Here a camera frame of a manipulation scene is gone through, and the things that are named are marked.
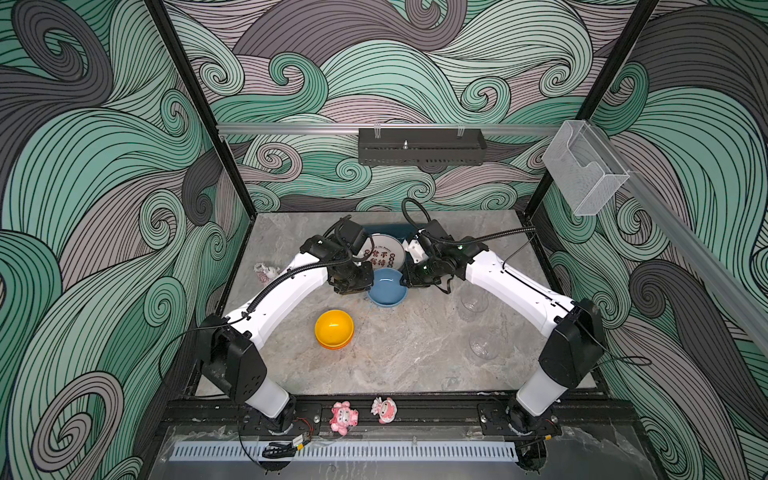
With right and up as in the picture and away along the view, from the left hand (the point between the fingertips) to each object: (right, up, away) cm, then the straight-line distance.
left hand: (372, 285), depth 78 cm
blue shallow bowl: (+4, -2, +3) cm, 5 cm away
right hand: (+8, +1, +2) cm, 9 cm away
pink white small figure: (+4, -30, -6) cm, 31 cm away
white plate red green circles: (+4, +8, +26) cm, 27 cm away
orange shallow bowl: (-10, -17, +2) cm, 20 cm away
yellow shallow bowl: (-11, -14, +8) cm, 20 cm away
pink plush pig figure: (-7, -31, -8) cm, 33 cm away
